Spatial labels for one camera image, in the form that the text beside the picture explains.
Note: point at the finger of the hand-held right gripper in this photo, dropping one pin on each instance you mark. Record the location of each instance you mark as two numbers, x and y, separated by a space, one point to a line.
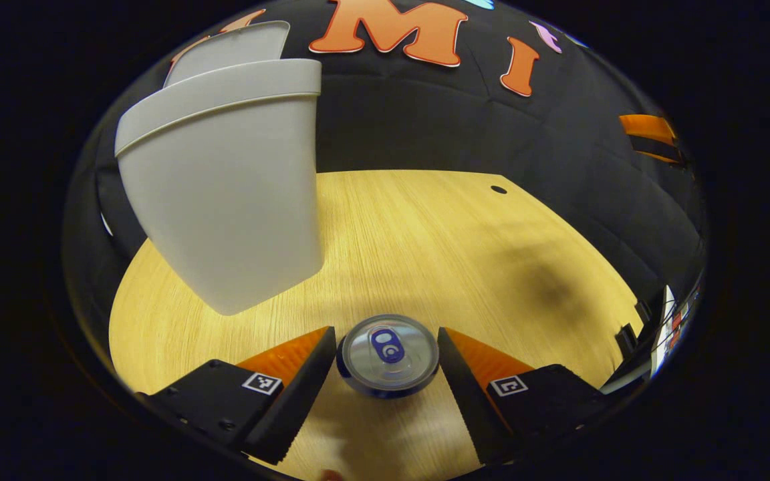
649 127
662 155

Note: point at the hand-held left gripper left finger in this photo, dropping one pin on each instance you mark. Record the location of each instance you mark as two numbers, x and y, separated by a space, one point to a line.
301 397

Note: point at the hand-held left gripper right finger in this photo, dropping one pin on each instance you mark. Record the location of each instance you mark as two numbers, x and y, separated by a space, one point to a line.
465 397

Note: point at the silver blue pop can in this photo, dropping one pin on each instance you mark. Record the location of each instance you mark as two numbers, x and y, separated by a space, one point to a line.
388 357

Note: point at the white desktop garbage bin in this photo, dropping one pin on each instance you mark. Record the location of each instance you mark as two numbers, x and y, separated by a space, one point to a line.
224 200

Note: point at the wooden desktop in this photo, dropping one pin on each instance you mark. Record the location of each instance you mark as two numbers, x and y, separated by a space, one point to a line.
425 254

